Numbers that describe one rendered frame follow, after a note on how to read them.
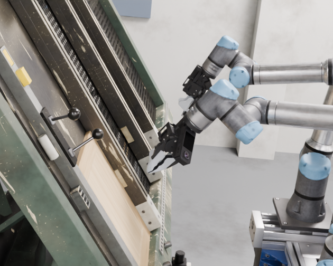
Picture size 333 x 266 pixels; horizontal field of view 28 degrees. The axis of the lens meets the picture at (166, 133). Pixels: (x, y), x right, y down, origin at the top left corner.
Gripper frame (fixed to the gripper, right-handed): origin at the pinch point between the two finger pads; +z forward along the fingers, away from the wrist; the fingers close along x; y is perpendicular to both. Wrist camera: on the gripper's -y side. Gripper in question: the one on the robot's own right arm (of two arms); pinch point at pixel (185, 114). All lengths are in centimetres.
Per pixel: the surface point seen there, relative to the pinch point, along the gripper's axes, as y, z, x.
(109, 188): 15.7, 27.2, 36.9
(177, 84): -43, 66, -276
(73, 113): 43, -4, 69
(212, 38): -46, 18, -276
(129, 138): 9.1, 29.8, -22.1
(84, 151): 31, 18, 40
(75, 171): 33, 15, 64
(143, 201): -1.4, 32.1, 22.0
